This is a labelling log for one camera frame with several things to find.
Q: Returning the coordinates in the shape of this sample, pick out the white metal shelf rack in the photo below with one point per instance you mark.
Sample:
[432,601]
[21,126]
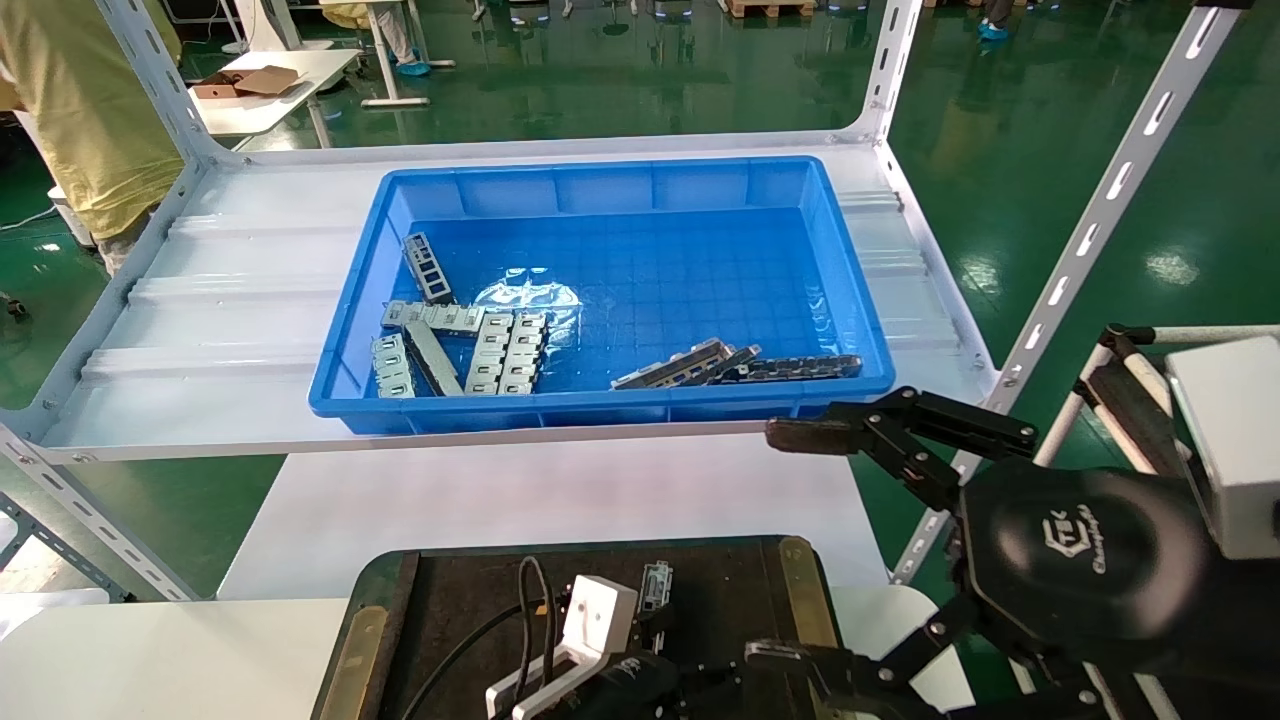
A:
[230,300]

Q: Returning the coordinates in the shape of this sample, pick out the white desk frame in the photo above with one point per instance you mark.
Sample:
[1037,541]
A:
[385,95]

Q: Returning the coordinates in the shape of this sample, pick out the grey metal bracket part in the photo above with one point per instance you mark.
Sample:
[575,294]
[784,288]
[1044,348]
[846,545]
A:
[657,585]

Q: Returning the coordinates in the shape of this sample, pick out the open cardboard box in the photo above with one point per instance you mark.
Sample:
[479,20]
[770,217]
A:
[245,82]

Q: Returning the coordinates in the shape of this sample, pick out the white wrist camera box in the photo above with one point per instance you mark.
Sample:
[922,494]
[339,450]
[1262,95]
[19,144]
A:
[1235,450]
[600,615]

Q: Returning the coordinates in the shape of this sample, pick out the person in beige trousers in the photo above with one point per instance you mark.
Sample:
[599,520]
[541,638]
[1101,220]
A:
[400,40]

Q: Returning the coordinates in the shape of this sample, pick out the black container with brass edges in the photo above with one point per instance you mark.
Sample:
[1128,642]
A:
[460,600]

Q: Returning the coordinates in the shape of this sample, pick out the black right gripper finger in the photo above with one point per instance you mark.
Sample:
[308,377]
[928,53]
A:
[900,430]
[900,680]

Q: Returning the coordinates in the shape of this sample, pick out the silver notched metal part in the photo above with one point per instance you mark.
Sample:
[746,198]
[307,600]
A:
[524,352]
[490,352]

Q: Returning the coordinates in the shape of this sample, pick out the dark metal rail part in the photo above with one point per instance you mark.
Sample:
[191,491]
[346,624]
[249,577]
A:
[730,362]

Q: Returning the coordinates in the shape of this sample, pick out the short silver metal part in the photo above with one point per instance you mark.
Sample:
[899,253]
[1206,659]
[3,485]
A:
[392,368]

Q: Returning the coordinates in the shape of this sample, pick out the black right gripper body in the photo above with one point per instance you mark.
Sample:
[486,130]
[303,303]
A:
[1085,560]

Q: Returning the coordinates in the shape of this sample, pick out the dark ladder-shaped metal part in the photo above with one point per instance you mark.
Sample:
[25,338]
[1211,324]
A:
[428,268]

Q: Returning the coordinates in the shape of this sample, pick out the long grey metal rail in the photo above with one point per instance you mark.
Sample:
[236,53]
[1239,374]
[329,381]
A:
[670,366]

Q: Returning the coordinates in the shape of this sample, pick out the wooden pallet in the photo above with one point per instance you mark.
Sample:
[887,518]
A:
[760,8]

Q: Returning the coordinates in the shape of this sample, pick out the flat grey metal strip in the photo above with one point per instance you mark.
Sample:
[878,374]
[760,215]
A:
[438,362]

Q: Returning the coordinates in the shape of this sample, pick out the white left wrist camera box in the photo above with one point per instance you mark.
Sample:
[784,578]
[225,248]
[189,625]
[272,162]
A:
[600,615]

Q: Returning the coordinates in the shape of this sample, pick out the blue plastic bin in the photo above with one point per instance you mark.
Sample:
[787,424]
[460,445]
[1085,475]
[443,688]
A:
[620,190]

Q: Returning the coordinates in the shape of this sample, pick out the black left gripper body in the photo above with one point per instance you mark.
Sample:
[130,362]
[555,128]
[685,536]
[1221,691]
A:
[630,695]

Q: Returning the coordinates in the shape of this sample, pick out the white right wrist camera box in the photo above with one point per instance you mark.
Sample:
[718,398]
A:
[1235,450]

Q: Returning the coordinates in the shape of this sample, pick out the white table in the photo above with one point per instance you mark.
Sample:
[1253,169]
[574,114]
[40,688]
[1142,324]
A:
[260,108]

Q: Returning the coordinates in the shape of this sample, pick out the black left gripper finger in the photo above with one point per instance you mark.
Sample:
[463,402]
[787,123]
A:
[715,682]
[652,632]

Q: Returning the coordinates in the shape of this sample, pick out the black toothed metal part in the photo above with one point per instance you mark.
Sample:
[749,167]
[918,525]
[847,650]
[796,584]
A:
[800,368]

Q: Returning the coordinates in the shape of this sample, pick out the person in yellow shirt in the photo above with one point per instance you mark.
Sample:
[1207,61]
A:
[80,100]

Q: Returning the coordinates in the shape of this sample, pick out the white tube cart frame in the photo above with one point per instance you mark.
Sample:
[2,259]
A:
[1120,400]

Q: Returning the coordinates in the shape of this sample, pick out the clear plastic bag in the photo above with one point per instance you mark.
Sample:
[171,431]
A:
[530,292]

